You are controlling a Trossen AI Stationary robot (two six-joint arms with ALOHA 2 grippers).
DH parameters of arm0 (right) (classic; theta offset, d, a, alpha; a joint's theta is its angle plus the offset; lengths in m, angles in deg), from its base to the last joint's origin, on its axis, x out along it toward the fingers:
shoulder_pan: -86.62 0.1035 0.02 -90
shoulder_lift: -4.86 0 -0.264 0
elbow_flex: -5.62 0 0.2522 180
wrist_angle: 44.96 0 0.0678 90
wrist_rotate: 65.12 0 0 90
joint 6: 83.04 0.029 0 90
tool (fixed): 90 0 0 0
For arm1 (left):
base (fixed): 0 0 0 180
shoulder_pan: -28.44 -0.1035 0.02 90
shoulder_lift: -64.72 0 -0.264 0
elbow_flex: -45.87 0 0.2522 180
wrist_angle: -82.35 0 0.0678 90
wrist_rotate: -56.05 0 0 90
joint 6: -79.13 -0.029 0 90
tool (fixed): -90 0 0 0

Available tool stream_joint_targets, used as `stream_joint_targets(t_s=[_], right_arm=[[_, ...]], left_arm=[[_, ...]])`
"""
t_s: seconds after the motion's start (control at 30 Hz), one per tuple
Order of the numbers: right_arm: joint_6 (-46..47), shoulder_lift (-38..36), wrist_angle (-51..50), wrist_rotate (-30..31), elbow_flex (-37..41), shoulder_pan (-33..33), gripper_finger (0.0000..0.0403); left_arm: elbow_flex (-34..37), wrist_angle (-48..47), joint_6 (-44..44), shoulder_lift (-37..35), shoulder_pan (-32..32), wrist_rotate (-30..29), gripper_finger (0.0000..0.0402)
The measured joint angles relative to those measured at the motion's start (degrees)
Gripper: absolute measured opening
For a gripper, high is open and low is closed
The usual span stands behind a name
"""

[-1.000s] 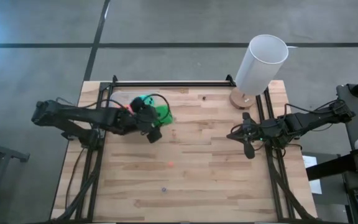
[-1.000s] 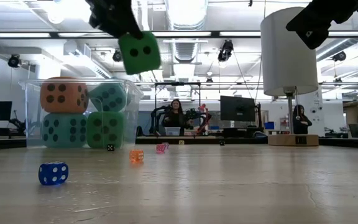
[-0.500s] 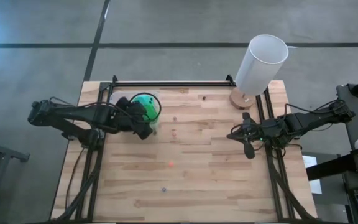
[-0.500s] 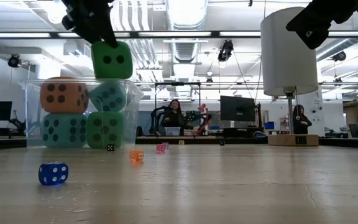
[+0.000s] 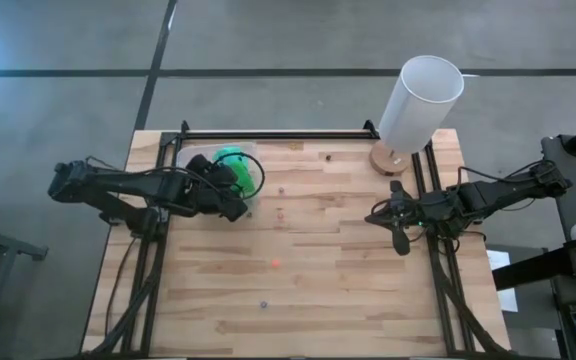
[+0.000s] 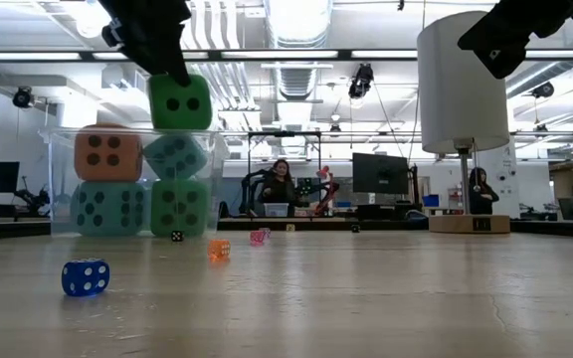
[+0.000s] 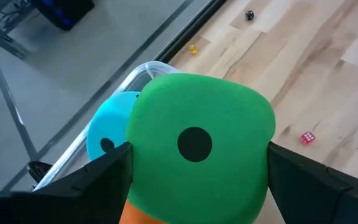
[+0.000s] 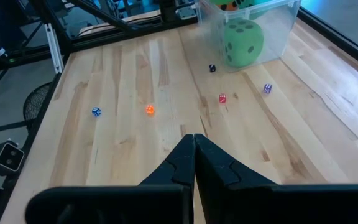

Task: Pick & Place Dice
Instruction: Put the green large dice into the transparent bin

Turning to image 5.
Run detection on black camera cable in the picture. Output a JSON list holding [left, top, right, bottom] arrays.
[[370, 158, 557, 256], [211, 151, 267, 202]]

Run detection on black diagonal beam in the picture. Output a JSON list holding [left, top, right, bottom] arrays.
[[492, 238, 576, 292]]

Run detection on grey metal stand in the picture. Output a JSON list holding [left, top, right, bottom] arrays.
[[0, 218, 49, 360]]

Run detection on black aluminium table frame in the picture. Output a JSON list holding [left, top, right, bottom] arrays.
[[82, 119, 512, 357]]

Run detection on clear plastic container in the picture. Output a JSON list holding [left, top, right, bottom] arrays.
[[175, 141, 262, 204]]

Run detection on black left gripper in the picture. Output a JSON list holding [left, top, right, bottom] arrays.
[[183, 153, 250, 224]]

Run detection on green foam die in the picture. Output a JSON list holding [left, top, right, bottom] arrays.
[[211, 144, 259, 199]]

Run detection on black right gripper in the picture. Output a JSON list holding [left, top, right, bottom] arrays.
[[364, 179, 457, 257]]

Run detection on brown cable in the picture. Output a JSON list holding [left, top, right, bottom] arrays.
[[104, 238, 137, 337]]

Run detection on white paper sheet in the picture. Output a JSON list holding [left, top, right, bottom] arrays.
[[486, 248, 519, 314]]

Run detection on white cylinder lamp, wooden base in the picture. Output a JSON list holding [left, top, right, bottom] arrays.
[[369, 54, 466, 177]]

